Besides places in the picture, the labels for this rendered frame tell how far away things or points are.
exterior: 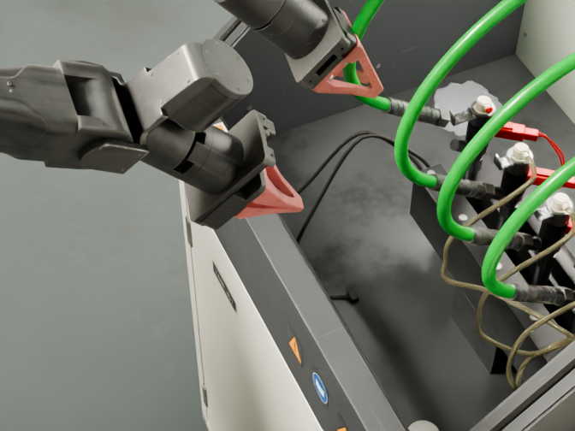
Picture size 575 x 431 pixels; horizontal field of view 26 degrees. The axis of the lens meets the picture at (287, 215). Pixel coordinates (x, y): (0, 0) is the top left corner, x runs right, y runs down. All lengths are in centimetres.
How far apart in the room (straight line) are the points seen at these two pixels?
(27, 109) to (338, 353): 58
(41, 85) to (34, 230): 182
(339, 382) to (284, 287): 14
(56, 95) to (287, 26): 30
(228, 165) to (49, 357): 153
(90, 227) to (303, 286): 136
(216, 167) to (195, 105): 8
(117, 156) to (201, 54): 11
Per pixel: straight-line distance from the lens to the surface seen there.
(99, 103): 101
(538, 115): 185
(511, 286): 126
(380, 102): 133
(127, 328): 260
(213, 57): 103
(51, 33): 323
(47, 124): 97
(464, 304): 155
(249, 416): 195
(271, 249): 150
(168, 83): 102
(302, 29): 122
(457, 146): 146
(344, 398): 140
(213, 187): 111
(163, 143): 106
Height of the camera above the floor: 213
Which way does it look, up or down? 50 degrees down
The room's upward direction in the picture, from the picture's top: straight up
